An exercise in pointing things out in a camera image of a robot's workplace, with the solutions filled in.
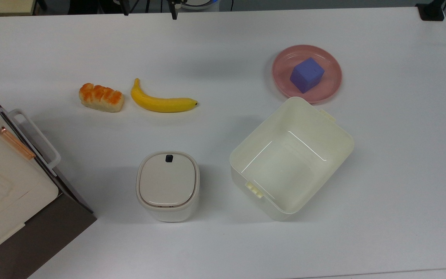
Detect cream toy microwave box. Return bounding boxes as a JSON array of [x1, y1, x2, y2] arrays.
[[0, 82, 59, 264]]

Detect purple cube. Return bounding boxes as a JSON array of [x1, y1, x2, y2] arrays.
[[290, 57, 325, 94]]

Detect orange glazed bread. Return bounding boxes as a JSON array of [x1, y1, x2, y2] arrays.
[[79, 83, 125, 113]]

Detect cream plastic bin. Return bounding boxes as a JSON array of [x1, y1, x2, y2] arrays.
[[229, 96, 355, 222]]

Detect beige wooden board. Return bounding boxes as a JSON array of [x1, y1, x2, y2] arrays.
[[0, 0, 38, 17]]

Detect pink plate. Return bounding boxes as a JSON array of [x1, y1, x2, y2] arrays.
[[272, 45, 343, 104]]

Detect yellow banana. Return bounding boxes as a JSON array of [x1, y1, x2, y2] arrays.
[[130, 78, 199, 113]]

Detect dark brown wooden drawer cabinet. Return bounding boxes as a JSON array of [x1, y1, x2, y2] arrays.
[[0, 89, 97, 279]]

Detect black corner clamp mount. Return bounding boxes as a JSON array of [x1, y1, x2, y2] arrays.
[[416, 0, 446, 21]]

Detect small beige trash can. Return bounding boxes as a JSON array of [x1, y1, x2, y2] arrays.
[[136, 151, 201, 222]]

